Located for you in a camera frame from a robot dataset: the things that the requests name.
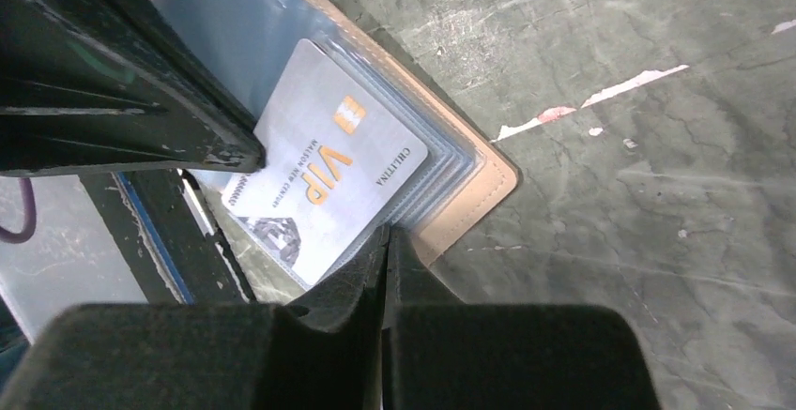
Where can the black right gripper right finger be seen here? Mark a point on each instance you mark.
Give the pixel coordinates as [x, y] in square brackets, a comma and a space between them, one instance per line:
[442, 353]

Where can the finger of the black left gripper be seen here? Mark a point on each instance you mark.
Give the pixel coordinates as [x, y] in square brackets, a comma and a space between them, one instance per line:
[97, 86]

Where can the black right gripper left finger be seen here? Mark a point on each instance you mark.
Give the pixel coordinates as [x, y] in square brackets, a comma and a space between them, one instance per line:
[317, 352]

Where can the blue credit cards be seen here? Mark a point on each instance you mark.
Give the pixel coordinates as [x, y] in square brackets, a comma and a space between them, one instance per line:
[249, 22]

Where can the silver VIP credit card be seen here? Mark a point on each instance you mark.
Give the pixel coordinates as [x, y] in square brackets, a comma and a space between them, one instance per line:
[336, 157]

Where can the tan leather card holder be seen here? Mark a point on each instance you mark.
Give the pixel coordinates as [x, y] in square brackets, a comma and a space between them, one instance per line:
[460, 165]

